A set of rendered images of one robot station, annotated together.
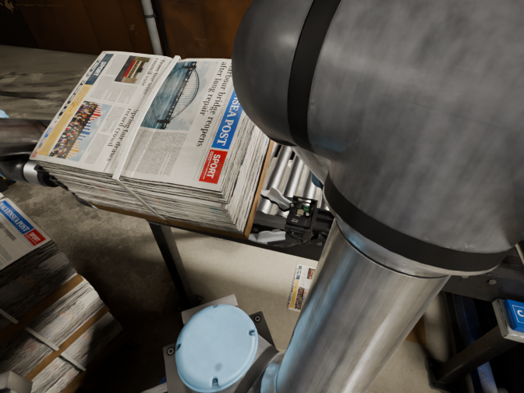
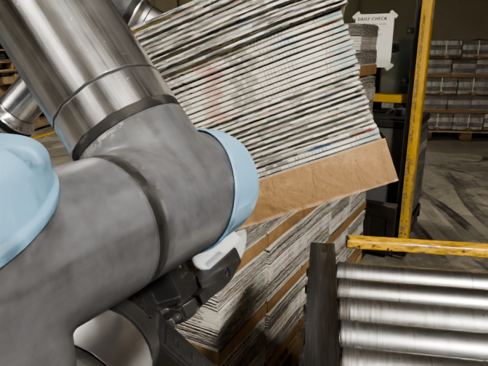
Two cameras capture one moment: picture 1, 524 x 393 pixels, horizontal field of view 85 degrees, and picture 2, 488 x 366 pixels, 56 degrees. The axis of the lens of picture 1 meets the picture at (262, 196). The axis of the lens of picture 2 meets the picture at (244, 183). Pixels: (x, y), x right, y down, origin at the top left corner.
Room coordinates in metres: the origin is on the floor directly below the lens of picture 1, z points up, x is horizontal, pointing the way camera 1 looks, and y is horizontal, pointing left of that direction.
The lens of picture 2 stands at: (0.45, -0.43, 1.18)
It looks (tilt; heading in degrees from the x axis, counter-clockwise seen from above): 16 degrees down; 84
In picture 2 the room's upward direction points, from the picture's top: straight up
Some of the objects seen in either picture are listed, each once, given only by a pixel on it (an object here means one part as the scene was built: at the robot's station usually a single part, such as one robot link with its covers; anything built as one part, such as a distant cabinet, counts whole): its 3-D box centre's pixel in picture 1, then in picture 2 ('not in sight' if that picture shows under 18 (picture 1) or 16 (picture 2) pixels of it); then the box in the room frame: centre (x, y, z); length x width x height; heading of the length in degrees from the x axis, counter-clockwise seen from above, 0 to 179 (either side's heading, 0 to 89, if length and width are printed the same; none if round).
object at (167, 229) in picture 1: (176, 268); not in sight; (0.69, 0.38, 0.34); 0.06 x 0.06 x 0.68; 74
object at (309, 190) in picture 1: (311, 180); not in sight; (0.79, -0.18, 0.77); 0.47 x 0.05 x 0.05; 164
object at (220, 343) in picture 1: (222, 356); not in sight; (0.14, 0.06, 0.98); 0.13 x 0.12 x 0.14; 52
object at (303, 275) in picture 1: (325, 292); not in sight; (0.75, -0.35, 0.00); 0.37 x 0.29 x 0.01; 74
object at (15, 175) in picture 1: (20, 166); not in sight; (0.61, 0.65, 0.98); 0.11 x 0.08 x 0.09; 75
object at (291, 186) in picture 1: (294, 177); not in sight; (0.81, -0.12, 0.77); 0.47 x 0.05 x 0.05; 164
